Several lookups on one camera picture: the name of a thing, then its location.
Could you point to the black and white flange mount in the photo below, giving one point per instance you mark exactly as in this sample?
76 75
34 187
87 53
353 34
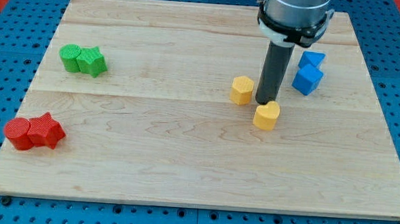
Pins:
285 36

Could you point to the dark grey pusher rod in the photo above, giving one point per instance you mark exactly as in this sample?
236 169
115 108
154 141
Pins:
273 72

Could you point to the yellow heart block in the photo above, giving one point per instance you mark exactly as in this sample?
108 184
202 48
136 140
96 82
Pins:
266 116

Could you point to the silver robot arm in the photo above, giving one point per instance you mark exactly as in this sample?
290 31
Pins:
287 23

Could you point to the blue cube block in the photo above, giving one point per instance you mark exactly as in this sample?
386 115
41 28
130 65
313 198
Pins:
307 79

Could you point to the blue triangle block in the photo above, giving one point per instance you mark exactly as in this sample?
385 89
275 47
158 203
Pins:
312 58

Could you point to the yellow hexagon block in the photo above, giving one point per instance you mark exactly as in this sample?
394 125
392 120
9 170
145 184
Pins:
241 90

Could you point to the wooden board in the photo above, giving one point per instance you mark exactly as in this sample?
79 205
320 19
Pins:
157 128

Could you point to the green star block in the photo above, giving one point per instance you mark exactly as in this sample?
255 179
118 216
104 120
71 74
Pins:
91 61

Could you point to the green cylinder block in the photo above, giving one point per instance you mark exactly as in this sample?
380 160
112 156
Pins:
68 54

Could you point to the red star block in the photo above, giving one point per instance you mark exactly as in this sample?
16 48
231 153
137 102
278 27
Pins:
45 131

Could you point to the red cylinder block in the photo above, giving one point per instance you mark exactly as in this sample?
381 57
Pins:
16 131

